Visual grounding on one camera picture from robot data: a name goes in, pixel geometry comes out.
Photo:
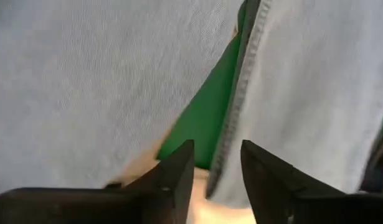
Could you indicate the light blue denim garment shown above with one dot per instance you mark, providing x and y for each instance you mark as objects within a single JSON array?
[{"x": 85, "y": 77}]

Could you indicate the tan garment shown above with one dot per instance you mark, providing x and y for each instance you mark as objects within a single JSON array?
[{"x": 210, "y": 214}]

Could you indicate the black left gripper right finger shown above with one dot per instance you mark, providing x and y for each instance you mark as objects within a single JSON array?
[{"x": 269, "y": 183}]

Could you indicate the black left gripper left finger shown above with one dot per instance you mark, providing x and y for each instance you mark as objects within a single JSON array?
[{"x": 175, "y": 174}]

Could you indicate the green table mat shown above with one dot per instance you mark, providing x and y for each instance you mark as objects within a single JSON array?
[{"x": 203, "y": 124}]

